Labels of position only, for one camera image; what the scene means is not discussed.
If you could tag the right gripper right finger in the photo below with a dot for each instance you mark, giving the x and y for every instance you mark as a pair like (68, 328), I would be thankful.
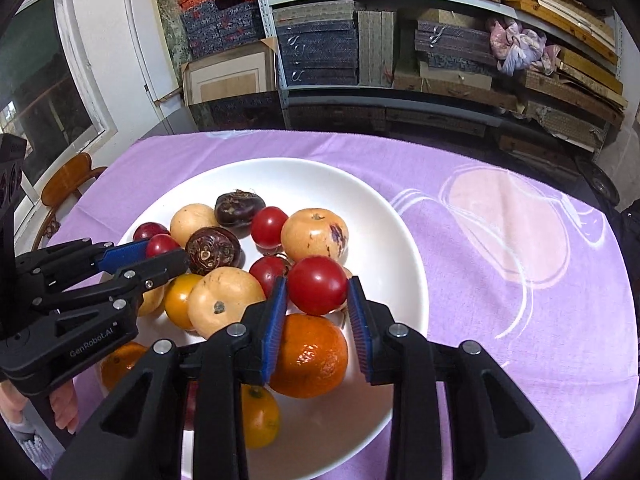
(495, 431)

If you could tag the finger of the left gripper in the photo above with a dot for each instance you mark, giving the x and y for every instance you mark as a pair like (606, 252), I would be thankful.
(112, 257)
(149, 273)

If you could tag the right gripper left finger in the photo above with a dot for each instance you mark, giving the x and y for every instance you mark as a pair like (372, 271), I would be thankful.
(137, 431)

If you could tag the dark red plum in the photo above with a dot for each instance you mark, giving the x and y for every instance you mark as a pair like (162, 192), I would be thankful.
(147, 230)
(159, 244)

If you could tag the small orange kumquat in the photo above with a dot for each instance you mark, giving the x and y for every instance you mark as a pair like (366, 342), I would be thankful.
(176, 300)

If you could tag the large orange mandarin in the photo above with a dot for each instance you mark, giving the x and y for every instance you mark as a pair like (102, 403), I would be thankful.
(119, 363)
(312, 359)

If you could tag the yellow-orange citrus fruit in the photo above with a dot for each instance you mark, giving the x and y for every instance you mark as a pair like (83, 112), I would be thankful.
(260, 416)

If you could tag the large dark water chestnut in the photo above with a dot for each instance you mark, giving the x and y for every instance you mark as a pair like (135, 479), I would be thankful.
(211, 248)

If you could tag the pale yellow round fruit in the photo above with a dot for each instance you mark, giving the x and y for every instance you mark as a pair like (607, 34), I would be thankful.
(190, 218)

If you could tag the red tomato with calyx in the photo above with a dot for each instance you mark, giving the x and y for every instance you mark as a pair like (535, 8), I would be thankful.
(267, 270)

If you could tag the small red tomato back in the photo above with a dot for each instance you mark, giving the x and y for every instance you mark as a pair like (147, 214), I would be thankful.
(267, 226)

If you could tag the orange-yellow persimmon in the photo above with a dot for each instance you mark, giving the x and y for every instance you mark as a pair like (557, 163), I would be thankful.
(315, 232)

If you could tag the person's left hand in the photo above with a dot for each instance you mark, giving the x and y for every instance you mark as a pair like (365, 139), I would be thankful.
(63, 401)

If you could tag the wooden chair left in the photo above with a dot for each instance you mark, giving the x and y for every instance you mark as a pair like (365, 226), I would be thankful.
(65, 183)

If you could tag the purple printed tablecloth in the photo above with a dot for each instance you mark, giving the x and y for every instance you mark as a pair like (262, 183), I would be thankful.
(531, 273)

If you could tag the white oval plate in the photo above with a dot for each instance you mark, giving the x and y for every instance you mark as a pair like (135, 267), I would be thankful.
(319, 434)

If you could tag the framed picture in carton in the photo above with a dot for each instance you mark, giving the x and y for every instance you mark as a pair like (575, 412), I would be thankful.
(240, 71)

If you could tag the metal storage shelf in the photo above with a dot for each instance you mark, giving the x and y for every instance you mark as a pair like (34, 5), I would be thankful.
(340, 62)

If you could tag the pink cloth bundle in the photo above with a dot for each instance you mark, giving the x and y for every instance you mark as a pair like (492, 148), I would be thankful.
(517, 48)

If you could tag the window with white frame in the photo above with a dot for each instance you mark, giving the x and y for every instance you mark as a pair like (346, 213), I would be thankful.
(49, 94)

